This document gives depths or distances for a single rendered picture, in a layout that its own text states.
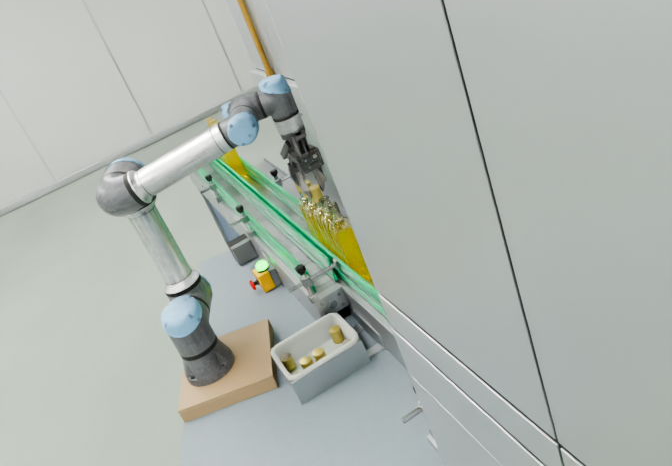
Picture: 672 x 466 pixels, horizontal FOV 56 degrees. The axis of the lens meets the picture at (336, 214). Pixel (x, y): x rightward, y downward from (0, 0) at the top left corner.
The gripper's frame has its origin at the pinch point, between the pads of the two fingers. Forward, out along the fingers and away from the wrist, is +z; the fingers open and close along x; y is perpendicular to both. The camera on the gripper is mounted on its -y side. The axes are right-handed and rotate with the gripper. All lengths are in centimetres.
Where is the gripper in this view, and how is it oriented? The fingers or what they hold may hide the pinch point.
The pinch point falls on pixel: (314, 189)
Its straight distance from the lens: 185.5
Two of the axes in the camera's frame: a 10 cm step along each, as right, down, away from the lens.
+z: 3.3, 8.3, 4.5
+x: 8.4, -4.8, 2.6
